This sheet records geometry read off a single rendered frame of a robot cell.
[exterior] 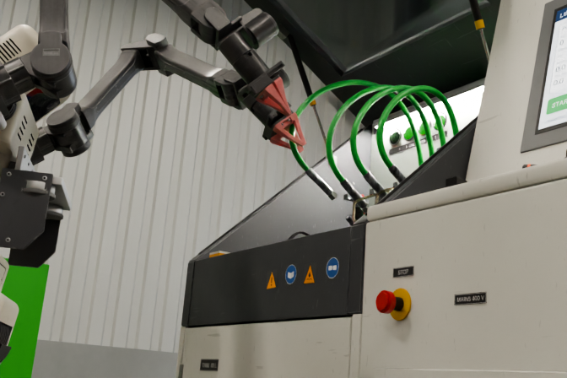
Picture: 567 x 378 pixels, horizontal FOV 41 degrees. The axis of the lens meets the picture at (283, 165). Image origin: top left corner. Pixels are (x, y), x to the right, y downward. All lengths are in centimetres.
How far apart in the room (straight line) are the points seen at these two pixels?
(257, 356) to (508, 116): 69
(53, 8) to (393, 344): 94
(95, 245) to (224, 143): 191
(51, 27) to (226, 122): 743
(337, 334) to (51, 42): 79
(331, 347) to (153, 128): 735
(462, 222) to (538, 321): 20
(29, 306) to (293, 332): 342
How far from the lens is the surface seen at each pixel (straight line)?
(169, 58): 211
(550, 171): 110
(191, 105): 886
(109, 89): 209
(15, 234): 161
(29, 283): 481
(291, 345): 150
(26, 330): 480
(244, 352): 165
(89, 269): 820
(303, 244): 151
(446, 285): 119
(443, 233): 121
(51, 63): 156
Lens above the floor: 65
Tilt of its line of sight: 17 degrees up
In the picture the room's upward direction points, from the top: 4 degrees clockwise
